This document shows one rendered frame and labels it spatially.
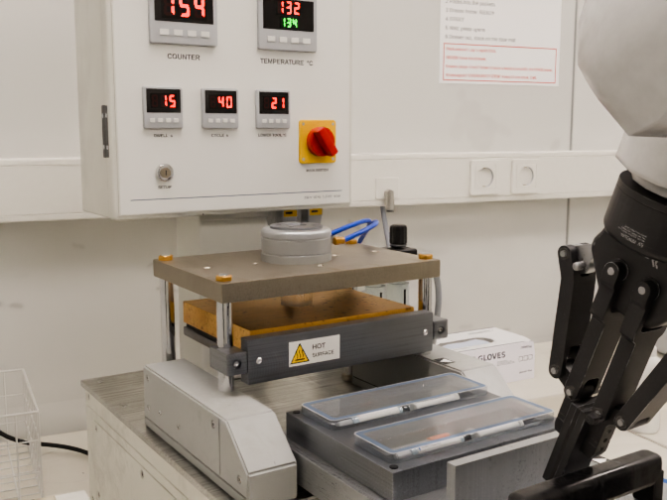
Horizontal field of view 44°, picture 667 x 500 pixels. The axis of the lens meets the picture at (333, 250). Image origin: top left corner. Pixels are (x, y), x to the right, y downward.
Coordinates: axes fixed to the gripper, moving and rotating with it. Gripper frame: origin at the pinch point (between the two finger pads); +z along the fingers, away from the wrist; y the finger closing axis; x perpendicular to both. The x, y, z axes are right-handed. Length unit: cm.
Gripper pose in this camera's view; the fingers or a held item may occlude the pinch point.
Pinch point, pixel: (577, 442)
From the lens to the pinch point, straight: 64.4
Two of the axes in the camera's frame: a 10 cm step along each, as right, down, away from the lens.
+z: -1.9, 8.8, 4.3
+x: 8.3, -0.9, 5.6
